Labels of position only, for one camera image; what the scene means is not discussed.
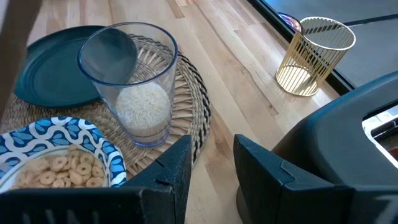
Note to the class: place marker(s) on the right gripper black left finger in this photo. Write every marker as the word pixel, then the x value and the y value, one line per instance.
pixel 93 207

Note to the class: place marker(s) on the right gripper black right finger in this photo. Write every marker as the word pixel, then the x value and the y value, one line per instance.
pixel 273 199

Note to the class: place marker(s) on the blue patterned paper bowl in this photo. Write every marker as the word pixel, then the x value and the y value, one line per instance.
pixel 62 130

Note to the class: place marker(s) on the clear tumbler with rice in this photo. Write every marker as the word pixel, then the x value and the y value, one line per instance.
pixel 143 109

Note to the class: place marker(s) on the dark teal plate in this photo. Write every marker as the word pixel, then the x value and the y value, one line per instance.
pixel 53 74

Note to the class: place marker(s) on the cereal rings heap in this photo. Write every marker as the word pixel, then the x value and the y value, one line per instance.
pixel 62 174

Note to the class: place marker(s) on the black four-slot toaster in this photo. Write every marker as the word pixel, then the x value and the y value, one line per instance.
pixel 326 130

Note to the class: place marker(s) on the round woven placemat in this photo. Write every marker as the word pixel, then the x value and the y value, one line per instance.
pixel 189 105

